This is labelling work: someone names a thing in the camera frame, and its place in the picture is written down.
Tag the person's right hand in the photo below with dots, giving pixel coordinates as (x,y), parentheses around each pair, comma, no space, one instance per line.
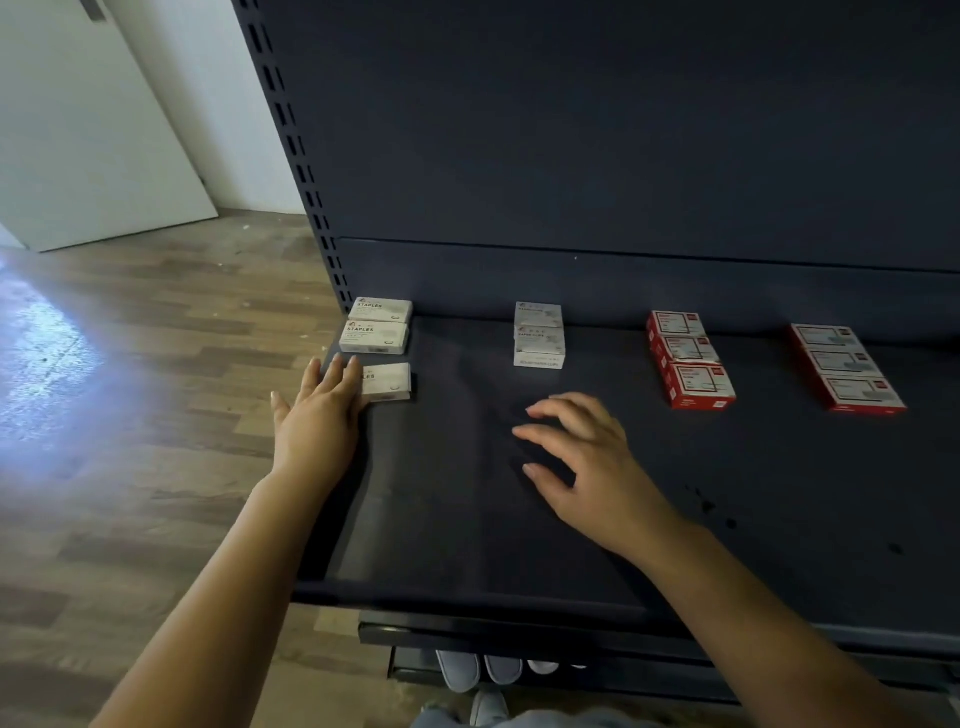
(608,488)

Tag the pink slipper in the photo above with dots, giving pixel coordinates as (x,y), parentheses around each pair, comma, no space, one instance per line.
(543,666)

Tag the grey slipper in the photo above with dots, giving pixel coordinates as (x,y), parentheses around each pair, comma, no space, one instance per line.
(458,668)
(503,668)

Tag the dark metal shelf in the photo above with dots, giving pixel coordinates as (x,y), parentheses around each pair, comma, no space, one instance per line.
(630,135)

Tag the small red white box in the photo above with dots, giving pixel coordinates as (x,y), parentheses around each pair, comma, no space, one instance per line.
(678,321)
(701,386)
(822,335)
(861,393)
(840,360)
(690,348)

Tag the person's left forearm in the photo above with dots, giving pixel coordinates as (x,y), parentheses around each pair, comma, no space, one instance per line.
(218,615)

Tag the person's right forearm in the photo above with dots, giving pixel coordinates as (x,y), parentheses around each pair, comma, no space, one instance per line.
(780,630)

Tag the person's grey clothing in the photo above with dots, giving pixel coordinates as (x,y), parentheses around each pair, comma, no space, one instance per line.
(570,719)

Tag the person's grey shoe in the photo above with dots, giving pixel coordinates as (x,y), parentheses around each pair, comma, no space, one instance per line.
(488,708)

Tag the person's left hand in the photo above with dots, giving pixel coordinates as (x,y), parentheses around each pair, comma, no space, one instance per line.
(318,435)

